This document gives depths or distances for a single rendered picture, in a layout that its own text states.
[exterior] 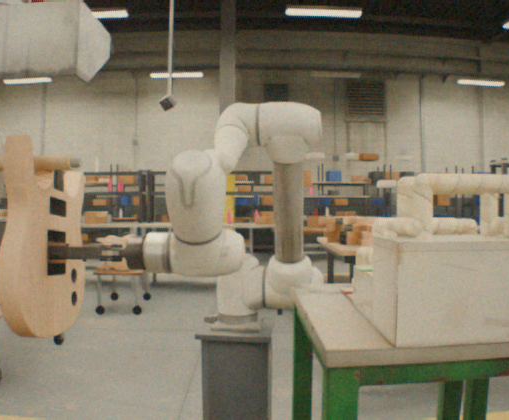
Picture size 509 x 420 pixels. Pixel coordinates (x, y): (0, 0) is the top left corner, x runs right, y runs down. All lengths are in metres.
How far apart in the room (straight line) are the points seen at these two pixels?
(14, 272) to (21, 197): 0.15
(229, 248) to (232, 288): 0.70
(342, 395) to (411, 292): 0.20
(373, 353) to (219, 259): 0.36
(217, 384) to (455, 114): 12.54
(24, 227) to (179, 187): 0.32
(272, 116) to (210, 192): 0.57
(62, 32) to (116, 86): 12.07
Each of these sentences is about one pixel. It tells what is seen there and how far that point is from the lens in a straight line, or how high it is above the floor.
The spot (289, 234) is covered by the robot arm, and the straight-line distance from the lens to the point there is 1.44.
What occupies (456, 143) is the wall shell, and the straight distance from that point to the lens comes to 13.48.
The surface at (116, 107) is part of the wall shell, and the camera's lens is 12.75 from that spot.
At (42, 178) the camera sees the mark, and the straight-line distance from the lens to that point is 1.01.
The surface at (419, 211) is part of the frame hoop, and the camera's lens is 0.72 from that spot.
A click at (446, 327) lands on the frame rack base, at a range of 0.75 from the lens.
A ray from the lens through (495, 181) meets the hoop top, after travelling 0.78.
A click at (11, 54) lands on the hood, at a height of 1.43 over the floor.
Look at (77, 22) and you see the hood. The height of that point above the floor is 1.48.
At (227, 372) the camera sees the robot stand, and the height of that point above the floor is 0.56.
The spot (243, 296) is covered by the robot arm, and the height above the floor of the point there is 0.83.
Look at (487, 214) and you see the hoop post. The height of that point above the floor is 1.14.
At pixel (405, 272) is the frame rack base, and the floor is 1.05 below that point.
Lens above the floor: 1.16
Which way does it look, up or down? 1 degrees down
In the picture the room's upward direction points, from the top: straight up
